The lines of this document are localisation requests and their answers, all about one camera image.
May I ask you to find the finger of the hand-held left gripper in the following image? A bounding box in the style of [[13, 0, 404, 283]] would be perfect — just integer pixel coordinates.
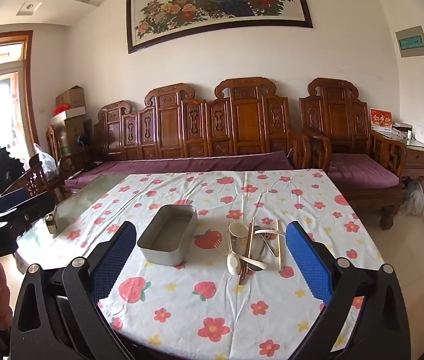
[[0, 187, 31, 218], [0, 191, 57, 233]]

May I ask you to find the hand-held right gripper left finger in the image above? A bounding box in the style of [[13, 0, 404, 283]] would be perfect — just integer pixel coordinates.
[[10, 220, 138, 360]]

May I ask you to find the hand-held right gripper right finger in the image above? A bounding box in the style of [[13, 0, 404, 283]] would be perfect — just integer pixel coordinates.
[[285, 220, 411, 360]]

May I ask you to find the metal spoon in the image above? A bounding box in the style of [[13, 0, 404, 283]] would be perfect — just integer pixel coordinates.
[[262, 230, 278, 257], [254, 225, 272, 260]]

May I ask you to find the rectangular metal tin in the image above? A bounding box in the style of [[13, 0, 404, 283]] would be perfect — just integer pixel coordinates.
[[137, 204, 198, 267]]

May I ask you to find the small cream spoon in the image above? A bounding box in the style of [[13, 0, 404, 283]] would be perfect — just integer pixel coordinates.
[[226, 249, 240, 277], [239, 256, 268, 271]]

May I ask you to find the large cream spoon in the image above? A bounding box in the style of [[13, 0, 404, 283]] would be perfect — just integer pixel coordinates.
[[228, 221, 286, 251]]

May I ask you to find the person's left hand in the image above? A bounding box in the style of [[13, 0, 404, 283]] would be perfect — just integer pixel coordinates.
[[0, 259, 15, 332]]

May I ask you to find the dark wooden chair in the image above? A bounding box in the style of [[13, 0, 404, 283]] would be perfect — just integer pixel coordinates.
[[21, 154, 66, 203]]

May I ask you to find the clear plastic bag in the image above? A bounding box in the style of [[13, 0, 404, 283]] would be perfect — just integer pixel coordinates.
[[32, 142, 61, 181]]

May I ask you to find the black fan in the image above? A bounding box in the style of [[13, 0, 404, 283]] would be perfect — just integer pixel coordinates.
[[76, 133, 93, 166]]

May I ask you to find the flat white box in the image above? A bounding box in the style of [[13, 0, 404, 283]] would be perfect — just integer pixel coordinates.
[[49, 107, 86, 125]]

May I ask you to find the purple armchair cushion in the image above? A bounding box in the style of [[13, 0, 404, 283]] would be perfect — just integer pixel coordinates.
[[326, 153, 402, 190]]

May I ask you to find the floral strawberry tablecloth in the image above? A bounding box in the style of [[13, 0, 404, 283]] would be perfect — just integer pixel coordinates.
[[15, 169, 385, 360]]

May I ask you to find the grey plastic bag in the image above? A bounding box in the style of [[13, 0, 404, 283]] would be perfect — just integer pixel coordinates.
[[401, 178, 424, 216]]

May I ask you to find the carved wooden sofa bench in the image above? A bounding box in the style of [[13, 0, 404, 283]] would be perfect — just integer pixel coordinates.
[[94, 77, 312, 181]]

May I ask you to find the carved wooden armchair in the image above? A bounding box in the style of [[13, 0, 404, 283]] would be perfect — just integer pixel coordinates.
[[299, 77, 409, 230]]

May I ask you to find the wooden side table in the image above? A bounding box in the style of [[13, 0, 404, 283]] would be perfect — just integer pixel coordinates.
[[371, 129, 424, 192]]

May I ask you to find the red desk calendar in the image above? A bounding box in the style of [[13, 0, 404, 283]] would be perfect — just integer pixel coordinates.
[[370, 108, 393, 132]]

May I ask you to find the tissue box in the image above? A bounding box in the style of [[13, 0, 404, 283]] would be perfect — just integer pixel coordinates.
[[391, 122, 413, 137]]

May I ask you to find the square ceiling light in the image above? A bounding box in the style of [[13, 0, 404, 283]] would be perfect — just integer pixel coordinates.
[[16, 1, 43, 16]]

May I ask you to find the framed peacock painting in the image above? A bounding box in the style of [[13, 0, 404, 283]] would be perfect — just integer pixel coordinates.
[[126, 0, 313, 54]]

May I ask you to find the wooden door frame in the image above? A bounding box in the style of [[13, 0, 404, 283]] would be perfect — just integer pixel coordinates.
[[0, 30, 36, 158]]

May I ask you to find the grey wall panel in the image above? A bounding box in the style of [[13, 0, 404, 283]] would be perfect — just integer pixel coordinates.
[[395, 25, 424, 59]]

